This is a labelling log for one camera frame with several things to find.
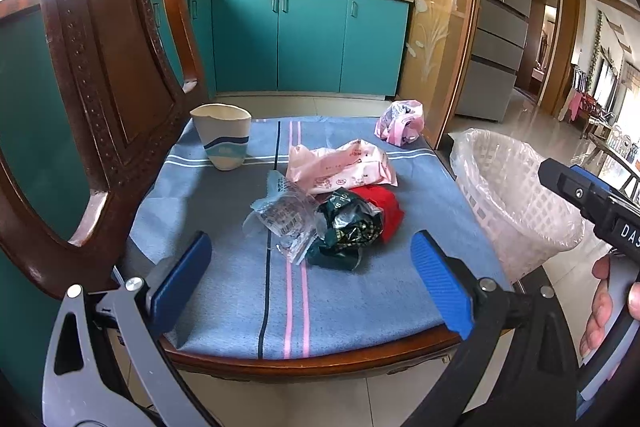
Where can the paper cup with blue waves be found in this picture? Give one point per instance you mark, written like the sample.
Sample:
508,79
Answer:
224,131

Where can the clear printed plastic wrapper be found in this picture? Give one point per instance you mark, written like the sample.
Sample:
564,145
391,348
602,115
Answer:
288,213

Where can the teal kitchen cabinets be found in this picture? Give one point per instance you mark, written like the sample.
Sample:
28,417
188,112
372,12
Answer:
305,45

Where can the person right hand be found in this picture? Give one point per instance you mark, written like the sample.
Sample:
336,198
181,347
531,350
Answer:
601,310

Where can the pink tissue pack wrapper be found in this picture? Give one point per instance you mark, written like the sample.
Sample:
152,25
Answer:
401,124

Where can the red plastic bag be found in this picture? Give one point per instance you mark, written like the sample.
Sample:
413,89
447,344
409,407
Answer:
385,200

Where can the dark green foil bag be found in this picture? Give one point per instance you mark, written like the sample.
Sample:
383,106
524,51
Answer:
352,225

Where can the white plastic trash basket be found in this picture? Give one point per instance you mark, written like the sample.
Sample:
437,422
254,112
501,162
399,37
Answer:
526,223

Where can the blue striped seat cloth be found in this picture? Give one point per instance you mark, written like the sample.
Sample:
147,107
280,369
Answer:
251,303

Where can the grey refrigerator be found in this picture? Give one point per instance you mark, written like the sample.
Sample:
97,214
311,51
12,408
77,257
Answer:
496,56

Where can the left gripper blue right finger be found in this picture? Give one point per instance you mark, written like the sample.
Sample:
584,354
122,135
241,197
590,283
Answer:
438,273

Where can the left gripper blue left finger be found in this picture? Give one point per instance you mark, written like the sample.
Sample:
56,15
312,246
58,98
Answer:
173,282

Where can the large pink printed bag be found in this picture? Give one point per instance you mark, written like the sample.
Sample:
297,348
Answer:
324,170

